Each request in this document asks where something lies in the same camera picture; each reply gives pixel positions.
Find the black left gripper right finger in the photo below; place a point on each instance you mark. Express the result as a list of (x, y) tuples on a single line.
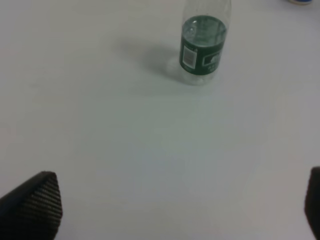
[(312, 202)]

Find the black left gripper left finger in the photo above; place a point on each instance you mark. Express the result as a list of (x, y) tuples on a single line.
[(33, 210)]

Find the clear plastic water bottle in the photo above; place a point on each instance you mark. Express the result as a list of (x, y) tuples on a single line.
[(204, 29)]

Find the blue sleeved paper cup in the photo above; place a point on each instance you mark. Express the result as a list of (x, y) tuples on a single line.
[(301, 2)]

